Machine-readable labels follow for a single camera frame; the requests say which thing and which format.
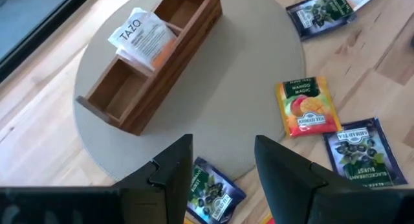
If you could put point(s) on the wooden tea organiser box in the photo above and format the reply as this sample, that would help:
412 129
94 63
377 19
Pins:
168 85

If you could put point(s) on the yellow red mango tea packet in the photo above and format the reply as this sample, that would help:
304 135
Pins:
266 220
307 107

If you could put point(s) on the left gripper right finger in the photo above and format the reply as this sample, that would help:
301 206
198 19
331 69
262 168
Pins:
291 185

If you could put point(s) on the round grey table mat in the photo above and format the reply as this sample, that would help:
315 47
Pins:
226 88

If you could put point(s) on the dark blue blackcurrant tea packet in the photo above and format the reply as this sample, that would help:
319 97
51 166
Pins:
216 191
362 152
320 17

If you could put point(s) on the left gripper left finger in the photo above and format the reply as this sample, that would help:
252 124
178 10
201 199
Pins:
171 185

